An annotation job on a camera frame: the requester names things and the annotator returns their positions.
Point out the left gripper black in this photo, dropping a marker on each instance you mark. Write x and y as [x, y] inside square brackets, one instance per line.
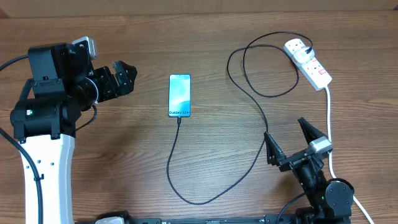
[112, 89]

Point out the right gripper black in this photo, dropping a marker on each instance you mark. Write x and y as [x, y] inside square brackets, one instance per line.
[275, 154]

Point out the Samsung Galaxy smartphone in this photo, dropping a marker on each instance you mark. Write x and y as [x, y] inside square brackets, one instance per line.
[180, 91]

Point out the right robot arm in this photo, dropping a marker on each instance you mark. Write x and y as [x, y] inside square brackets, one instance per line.
[322, 200]

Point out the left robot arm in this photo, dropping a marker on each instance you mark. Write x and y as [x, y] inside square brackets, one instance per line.
[64, 84]

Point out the white charger plug adapter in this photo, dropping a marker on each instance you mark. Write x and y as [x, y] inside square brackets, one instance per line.
[302, 56]

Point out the white power strip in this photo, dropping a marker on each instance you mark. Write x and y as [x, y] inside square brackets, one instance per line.
[313, 71]

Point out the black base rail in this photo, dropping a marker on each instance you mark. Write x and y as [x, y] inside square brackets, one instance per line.
[124, 217]

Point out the cardboard wall panel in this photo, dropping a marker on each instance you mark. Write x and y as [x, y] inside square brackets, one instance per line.
[80, 8]

